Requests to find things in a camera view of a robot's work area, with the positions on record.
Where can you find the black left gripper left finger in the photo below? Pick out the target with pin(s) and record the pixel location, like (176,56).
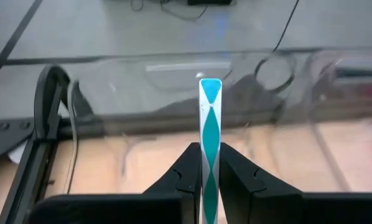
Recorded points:
(189,186)

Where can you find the clear plastic cutlery bin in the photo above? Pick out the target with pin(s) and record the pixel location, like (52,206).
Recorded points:
(142,93)

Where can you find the black floor box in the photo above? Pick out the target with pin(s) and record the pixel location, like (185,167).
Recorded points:
(209,2)

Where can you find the teal patterned spoon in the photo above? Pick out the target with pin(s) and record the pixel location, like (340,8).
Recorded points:
(211,140)

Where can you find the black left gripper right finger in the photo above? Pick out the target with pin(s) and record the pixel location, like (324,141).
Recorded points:
(242,193)

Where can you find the black metal frame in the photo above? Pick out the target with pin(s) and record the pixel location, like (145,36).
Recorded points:
(41,102)

